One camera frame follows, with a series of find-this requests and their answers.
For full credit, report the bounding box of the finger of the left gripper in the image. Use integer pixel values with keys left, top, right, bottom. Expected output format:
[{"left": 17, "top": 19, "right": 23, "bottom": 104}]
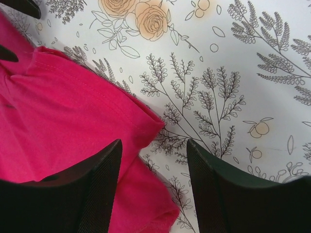
[
  {"left": 0, "top": 45, "right": 18, "bottom": 62},
  {"left": 25, "top": 0, "right": 41, "bottom": 19}
]

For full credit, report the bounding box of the floral tablecloth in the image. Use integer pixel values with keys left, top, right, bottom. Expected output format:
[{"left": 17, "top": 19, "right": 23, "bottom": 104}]
[{"left": 0, "top": 0, "right": 311, "bottom": 233}]

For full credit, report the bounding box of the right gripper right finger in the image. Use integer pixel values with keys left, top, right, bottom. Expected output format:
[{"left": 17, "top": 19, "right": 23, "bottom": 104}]
[{"left": 187, "top": 139, "right": 311, "bottom": 233}]

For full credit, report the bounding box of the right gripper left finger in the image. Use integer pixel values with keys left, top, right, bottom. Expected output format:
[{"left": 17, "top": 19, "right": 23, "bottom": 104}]
[{"left": 0, "top": 139, "right": 122, "bottom": 233}]

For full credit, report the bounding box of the magenta t shirt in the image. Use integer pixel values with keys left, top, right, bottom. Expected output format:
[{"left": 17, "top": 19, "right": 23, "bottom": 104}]
[{"left": 0, "top": 15, "right": 179, "bottom": 233}]

